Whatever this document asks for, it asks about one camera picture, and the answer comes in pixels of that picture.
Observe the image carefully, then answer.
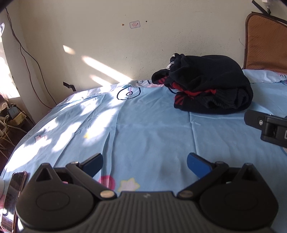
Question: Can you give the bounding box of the yellowed power strip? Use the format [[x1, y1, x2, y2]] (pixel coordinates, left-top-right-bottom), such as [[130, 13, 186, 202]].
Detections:
[[9, 111, 27, 126]]

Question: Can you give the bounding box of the black red patterned sweater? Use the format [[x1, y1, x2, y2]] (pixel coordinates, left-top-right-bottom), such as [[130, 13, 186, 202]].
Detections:
[[151, 53, 254, 115]]

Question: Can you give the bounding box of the smartphone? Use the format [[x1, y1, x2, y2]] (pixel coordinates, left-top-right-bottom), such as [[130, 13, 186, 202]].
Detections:
[[1, 171, 29, 233]]

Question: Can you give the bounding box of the brown headboard cushion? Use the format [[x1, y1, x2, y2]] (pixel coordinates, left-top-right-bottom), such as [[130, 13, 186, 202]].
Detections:
[[243, 12, 287, 72]]

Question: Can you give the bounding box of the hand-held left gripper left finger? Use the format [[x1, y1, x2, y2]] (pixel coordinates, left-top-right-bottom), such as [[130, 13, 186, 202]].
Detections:
[[35, 153, 117, 200]]

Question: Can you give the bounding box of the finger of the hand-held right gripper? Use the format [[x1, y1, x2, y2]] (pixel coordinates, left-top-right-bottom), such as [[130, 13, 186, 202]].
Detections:
[[244, 109, 287, 148]]

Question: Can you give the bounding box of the black strap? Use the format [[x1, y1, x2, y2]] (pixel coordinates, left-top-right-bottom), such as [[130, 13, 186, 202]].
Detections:
[[251, 0, 287, 23]]

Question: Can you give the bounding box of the light blue printed bed sheet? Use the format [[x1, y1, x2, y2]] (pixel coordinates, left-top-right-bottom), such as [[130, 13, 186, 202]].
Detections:
[[0, 69, 287, 233]]

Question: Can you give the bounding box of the black tape piece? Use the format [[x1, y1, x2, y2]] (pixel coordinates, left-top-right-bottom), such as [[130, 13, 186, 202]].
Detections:
[[63, 82, 77, 92]]

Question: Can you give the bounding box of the black plug adapter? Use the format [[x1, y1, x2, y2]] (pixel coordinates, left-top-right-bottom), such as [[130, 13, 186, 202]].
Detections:
[[7, 107, 20, 119]]

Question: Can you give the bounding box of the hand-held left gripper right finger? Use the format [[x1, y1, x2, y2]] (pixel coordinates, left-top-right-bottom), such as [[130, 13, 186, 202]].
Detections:
[[177, 153, 259, 200]]

